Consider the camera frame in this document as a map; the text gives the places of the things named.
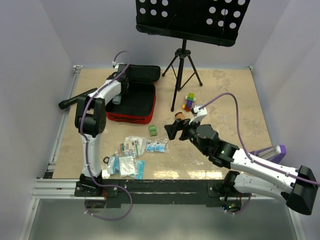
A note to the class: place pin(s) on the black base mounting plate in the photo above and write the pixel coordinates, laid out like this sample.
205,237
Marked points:
208,192

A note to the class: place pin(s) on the white green medicine bottle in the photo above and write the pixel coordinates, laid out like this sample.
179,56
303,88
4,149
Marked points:
116,100

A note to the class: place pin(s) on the black music stand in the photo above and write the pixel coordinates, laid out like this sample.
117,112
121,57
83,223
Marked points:
214,22

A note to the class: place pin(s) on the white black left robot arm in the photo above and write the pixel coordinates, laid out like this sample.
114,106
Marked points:
90,120

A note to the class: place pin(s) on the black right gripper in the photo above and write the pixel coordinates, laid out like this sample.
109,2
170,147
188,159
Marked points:
179,125

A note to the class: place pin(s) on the bandage strips plastic bag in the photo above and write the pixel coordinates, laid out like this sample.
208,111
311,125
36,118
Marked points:
132,146

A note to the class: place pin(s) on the black flashlight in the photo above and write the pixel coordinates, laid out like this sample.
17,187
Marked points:
64,104

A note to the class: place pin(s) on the aluminium frame rail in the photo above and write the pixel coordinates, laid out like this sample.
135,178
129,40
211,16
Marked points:
59,137

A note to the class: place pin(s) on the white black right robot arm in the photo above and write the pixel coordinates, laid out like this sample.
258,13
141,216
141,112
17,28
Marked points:
249,174

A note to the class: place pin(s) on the brown medicine bottle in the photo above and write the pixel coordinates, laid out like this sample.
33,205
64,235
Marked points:
179,116

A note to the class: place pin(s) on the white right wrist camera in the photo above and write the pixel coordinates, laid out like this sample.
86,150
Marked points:
199,112

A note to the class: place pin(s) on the purple white device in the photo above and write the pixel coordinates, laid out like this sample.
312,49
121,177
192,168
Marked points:
273,154

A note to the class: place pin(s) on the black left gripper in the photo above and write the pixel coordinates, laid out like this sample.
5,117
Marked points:
125,91

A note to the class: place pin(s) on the green pill blister pack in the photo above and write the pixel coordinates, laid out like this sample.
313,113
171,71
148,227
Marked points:
152,130

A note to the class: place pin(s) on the red black medicine kit case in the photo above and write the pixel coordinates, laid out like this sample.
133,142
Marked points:
137,107

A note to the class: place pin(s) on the white gauze plastic bag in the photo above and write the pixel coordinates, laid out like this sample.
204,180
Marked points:
127,166

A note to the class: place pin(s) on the blue medical pouch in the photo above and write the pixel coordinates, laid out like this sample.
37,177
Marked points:
114,168

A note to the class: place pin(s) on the blue wipes packet bag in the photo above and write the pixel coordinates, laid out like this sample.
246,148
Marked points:
159,145

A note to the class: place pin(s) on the colourful toy block car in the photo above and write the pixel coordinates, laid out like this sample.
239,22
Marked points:
189,102

